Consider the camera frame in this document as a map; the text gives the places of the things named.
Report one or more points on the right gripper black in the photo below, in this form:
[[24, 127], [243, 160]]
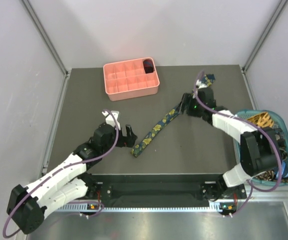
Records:
[[188, 99]]

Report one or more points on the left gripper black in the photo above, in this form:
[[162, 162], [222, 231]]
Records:
[[127, 141]]

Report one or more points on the blue yellow floral tie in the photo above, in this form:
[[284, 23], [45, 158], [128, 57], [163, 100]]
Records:
[[159, 126]]

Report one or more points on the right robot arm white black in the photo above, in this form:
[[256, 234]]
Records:
[[259, 149]]

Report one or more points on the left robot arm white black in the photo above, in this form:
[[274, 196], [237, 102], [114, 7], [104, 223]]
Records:
[[30, 205]]

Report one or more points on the pink compartment organizer box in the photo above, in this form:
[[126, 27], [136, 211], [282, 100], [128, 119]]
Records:
[[127, 79]]

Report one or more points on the rolled red blue tie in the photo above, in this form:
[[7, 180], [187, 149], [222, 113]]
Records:
[[148, 66]]

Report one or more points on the orange patterned tie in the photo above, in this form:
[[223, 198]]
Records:
[[262, 120]]

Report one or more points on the teal plastic basket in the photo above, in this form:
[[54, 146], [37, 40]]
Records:
[[279, 123]]

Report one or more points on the dark floral navy tie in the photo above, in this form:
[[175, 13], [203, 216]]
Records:
[[280, 137]]

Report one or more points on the brown paisley rolled tie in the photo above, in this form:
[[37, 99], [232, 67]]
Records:
[[267, 176]]

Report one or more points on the blue striped tie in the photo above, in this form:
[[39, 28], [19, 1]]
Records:
[[284, 171]]

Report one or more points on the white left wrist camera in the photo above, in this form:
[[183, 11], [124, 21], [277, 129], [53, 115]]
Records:
[[112, 118]]

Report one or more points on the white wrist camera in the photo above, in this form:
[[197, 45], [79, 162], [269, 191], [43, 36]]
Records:
[[204, 85], [112, 118]]

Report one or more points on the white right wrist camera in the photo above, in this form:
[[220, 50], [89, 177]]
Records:
[[204, 85]]

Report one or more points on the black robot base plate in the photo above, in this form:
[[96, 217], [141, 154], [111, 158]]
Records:
[[200, 187]]

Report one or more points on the slotted grey cable duct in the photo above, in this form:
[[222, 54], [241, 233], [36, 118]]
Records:
[[211, 207]]

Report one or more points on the right aluminium frame post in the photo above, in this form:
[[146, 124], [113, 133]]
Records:
[[265, 33]]

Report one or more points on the aluminium frame post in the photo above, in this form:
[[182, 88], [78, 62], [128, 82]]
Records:
[[43, 34], [265, 33]]

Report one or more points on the left aluminium frame post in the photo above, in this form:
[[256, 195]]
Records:
[[43, 34]]

